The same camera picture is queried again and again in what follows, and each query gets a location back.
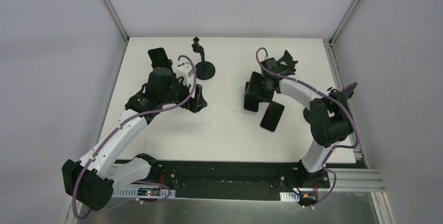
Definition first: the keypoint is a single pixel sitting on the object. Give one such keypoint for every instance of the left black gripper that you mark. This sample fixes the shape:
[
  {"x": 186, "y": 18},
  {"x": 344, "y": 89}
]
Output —
[{"x": 194, "y": 98}]

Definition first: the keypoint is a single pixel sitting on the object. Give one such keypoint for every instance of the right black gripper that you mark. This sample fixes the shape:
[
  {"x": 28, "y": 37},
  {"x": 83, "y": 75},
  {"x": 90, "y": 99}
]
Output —
[{"x": 254, "y": 95}]

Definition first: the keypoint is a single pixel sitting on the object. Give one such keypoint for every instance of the black folding phone stand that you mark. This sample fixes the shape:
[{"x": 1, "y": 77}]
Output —
[{"x": 286, "y": 65}]

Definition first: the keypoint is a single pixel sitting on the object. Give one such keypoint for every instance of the black round-base phone stand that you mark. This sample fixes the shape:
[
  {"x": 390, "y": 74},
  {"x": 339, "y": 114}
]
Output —
[{"x": 204, "y": 70}]

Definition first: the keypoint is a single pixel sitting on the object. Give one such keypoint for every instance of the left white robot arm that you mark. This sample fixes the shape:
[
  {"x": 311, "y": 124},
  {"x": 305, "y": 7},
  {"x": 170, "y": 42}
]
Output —
[{"x": 91, "y": 179}]

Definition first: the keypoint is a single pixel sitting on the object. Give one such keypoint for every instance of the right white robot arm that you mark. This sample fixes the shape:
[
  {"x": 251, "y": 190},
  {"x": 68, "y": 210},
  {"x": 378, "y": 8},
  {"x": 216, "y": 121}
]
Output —
[{"x": 325, "y": 138}]

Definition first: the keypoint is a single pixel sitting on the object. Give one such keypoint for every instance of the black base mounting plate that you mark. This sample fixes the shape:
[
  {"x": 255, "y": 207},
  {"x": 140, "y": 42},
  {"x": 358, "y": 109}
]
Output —
[{"x": 256, "y": 181}]

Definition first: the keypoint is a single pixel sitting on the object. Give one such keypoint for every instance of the left white cable duct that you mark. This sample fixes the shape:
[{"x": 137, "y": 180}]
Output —
[{"x": 143, "y": 192}]

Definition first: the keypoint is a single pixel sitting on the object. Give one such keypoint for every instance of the white cable duct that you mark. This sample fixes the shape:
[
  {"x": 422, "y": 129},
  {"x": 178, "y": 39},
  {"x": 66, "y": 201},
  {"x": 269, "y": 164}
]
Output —
[
  {"x": 289, "y": 197},
  {"x": 143, "y": 192}
]

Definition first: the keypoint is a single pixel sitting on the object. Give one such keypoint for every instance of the right white cable duct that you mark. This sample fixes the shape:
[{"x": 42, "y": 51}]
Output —
[{"x": 289, "y": 197}]

